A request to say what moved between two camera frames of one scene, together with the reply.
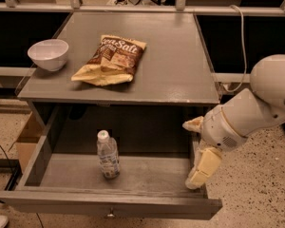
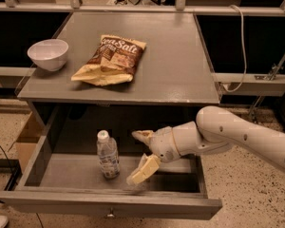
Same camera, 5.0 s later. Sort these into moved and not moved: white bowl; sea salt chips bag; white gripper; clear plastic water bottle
Moved: white gripper
Not moved: sea salt chips bag; white bowl; clear plastic water bottle
